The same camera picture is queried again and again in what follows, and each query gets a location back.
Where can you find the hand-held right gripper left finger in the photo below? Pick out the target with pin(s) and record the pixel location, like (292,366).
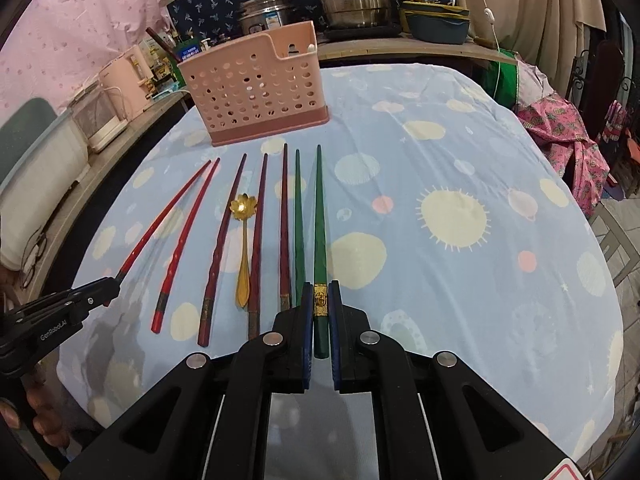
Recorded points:
(306,340)

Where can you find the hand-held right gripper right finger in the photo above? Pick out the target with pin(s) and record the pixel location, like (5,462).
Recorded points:
(336,340)

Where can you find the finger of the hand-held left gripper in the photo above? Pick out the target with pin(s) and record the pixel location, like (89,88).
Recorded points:
(65,324)
(75,294)

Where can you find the green chopstick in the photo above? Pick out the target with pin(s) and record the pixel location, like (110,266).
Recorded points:
(299,230)
(319,230)

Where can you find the dark red chopstick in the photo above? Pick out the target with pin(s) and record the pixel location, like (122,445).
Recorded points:
(284,220)
(259,245)
(224,247)

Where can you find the pink perforated utensil holder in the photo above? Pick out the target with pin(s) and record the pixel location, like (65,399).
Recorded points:
(250,95)

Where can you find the person's left hand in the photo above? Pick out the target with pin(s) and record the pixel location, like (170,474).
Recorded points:
(47,420)

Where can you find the gold flower spoon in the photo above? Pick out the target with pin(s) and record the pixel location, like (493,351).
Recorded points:
(243,265)

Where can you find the white bin with blue rim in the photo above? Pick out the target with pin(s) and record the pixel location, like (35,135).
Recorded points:
(35,180)

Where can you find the glass jug appliance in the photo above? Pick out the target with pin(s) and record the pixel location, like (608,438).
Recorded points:
(100,115)

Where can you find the blue face masks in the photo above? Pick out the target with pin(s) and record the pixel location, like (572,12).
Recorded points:
(165,95)

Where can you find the pink electric kettle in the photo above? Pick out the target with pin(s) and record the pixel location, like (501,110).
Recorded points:
(125,72)

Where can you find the group of condiment bottles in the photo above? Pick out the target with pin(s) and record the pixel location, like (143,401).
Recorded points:
(160,52)

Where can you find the pink dotted curtain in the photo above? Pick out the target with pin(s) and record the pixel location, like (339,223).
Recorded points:
(75,35)

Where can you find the green can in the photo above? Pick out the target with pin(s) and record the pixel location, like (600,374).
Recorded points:
(189,49)

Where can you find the pink pineapple print cloth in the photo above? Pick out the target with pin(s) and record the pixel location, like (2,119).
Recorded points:
(565,145)

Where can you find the black induction cooker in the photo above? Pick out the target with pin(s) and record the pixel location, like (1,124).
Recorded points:
(362,31)

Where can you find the green cloth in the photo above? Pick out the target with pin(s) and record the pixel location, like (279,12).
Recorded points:
(506,77)

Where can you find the blue bowl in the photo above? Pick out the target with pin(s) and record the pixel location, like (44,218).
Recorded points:
(435,27)

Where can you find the stainless steel rice cooker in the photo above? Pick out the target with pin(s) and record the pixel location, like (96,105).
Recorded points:
(267,12)

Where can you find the yellow bowl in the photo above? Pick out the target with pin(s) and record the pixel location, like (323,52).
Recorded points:
(435,7)

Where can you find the black metal rack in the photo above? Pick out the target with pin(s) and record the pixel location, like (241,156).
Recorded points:
(597,85)

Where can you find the beige curtain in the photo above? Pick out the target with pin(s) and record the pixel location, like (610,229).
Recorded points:
(530,5)

